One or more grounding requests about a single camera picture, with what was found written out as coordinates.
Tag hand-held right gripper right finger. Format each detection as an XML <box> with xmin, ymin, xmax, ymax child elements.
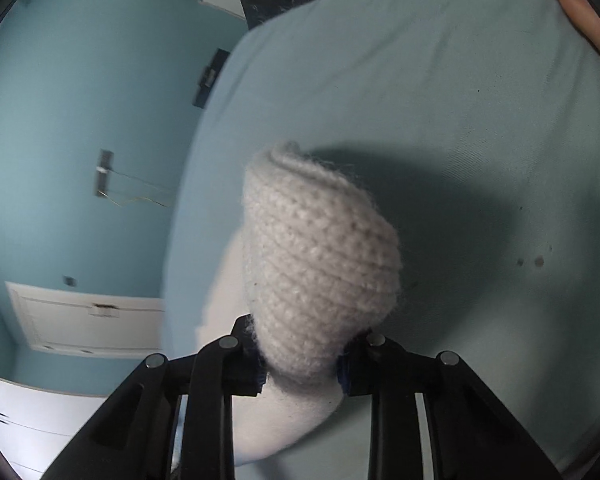
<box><xmin>335</xmin><ymin>330</ymin><xmax>564</xmax><ymax>480</ymax></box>

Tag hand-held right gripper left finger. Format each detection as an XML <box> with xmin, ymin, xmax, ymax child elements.
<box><xmin>45</xmin><ymin>315</ymin><xmax>267</xmax><ymax>480</ymax></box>

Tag white knit sweater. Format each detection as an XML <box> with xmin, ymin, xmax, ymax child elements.
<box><xmin>195</xmin><ymin>141</ymin><xmax>404</xmax><ymax>469</ymax></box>

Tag white door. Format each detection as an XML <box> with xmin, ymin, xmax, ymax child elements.
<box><xmin>5</xmin><ymin>281</ymin><xmax>166</xmax><ymax>357</ymax></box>

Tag black and grey box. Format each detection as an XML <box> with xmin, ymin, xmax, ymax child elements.
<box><xmin>192</xmin><ymin>49</ymin><xmax>231</xmax><ymax>109</ymax></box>

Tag thin hanging wires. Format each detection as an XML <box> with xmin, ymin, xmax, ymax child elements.
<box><xmin>107</xmin><ymin>170</ymin><xmax>182</xmax><ymax>209</ymax></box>

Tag grey wall plate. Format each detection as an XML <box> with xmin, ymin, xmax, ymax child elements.
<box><xmin>94</xmin><ymin>149</ymin><xmax>115</xmax><ymax>197</ymax></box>

